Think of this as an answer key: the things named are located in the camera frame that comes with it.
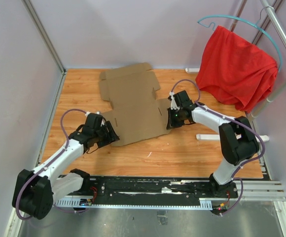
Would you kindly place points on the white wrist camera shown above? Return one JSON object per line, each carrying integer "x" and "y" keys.
{"x": 94, "y": 121}
{"x": 173, "y": 105}

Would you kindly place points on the red cloth shirt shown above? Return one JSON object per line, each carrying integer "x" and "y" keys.
{"x": 236, "y": 72}

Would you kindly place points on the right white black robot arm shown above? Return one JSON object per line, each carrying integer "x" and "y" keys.
{"x": 237, "y": 139}

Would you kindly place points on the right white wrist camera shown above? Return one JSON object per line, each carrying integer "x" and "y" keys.
{"x": 173, "y": 105}

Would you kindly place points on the grey slotted cable duct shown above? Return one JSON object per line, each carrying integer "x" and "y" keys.
{"x": 184, "y": 204}

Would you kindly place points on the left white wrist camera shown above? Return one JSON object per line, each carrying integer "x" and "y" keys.
{"x": 94, "y": 121}

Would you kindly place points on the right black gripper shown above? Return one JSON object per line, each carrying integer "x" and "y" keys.
{"x": 171, "y": 123}

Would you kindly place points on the brown cardboard box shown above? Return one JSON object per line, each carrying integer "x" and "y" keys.
{"x": 136, "y": 113}

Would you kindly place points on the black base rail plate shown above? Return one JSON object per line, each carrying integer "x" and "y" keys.
{"x": 153, "y": 189}

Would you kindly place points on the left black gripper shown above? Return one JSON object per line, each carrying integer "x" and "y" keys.
{"x": 111, "y": 136}

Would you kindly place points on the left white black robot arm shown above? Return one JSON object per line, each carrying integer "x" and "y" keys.
{"x": 37, "y": 190}

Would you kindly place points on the aluminium frame post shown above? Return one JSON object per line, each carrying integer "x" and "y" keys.
{"x": 43, "y": 33}

